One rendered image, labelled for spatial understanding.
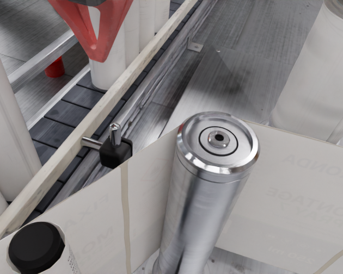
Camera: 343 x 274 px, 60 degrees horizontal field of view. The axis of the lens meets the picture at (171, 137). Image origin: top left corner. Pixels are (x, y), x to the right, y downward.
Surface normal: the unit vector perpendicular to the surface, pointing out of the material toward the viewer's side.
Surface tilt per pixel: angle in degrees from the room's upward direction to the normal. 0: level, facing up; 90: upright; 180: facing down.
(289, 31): 0
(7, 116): 90
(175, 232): 90
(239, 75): 0
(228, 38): 0
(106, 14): 111
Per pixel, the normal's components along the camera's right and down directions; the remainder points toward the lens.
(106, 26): -0.36, 0.87
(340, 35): -0.80, 0.40
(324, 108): -0.44, 0.63
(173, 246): -0.63, 0.53
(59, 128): 0.09, -0.67
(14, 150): 0.77, 0.51
